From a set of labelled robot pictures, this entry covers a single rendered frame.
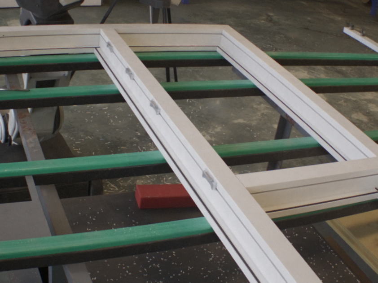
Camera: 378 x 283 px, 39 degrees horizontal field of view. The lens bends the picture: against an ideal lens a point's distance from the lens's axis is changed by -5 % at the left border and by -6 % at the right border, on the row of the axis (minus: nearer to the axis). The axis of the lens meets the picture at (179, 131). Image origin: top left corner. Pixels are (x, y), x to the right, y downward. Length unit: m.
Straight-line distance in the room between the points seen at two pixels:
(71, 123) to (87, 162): 1.94
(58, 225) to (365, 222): 0.89
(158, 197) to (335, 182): 0.53
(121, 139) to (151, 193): 1.51
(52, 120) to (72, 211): 0.65
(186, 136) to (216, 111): 2.29
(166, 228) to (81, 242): 0.16
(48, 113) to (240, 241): 1.19
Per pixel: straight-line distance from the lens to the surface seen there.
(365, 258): 1.49
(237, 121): 3.37
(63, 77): 1.91
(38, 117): 2.03
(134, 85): 1.42
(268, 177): 1.08
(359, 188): 1.24
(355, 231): 1.55
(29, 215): 1.03
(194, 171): 1.12
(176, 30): 1.80
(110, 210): 1.49
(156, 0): 1.66
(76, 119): 3.14
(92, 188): 2.35
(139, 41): 1.77
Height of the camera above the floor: 1.49
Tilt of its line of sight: 28 degrees down
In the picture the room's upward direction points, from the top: 9 degrees clockwise
